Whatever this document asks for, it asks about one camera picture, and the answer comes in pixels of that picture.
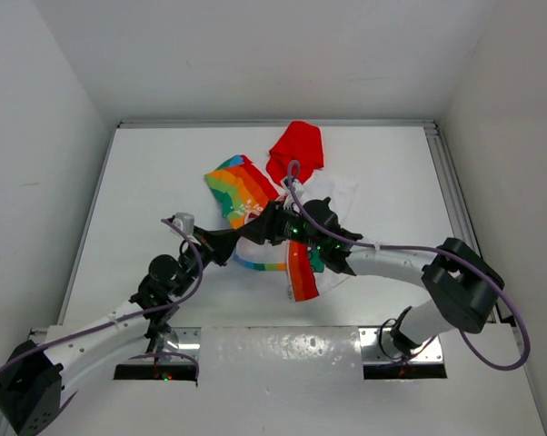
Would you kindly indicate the metal base plate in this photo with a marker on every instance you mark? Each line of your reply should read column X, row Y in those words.
column 175, row 356

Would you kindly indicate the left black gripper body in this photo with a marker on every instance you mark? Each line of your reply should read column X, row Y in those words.
column 190, row 262

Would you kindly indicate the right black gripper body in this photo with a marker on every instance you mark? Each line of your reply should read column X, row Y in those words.
column 289, row 225

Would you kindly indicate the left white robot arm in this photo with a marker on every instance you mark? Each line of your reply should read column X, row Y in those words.
column 39, row 380

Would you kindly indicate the aluminium frame rail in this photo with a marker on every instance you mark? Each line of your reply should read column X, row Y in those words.
column 407, row 191

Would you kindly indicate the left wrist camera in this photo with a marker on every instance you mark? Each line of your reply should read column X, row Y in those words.
column 184, row 222

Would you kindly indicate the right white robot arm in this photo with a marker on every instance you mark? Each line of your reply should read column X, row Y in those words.
column 462, row 286

